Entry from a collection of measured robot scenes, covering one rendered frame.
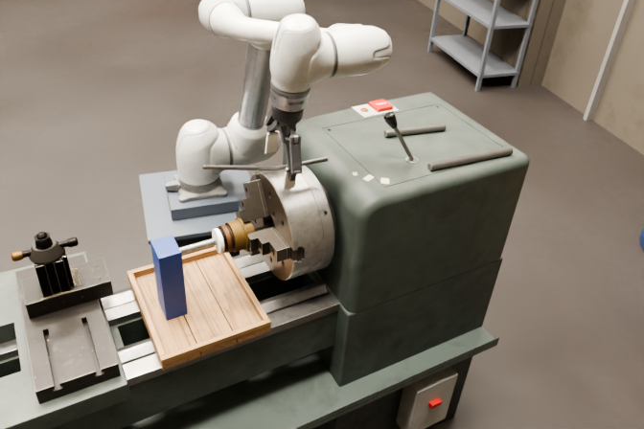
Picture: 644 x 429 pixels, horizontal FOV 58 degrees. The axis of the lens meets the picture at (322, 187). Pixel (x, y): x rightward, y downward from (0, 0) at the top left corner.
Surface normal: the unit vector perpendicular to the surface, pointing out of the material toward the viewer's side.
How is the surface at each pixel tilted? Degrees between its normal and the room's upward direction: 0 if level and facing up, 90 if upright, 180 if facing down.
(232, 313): 0
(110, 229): 0
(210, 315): 0
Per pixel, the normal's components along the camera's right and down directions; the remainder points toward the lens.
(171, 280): 0.47, 0.52
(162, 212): 0.06, -0.83
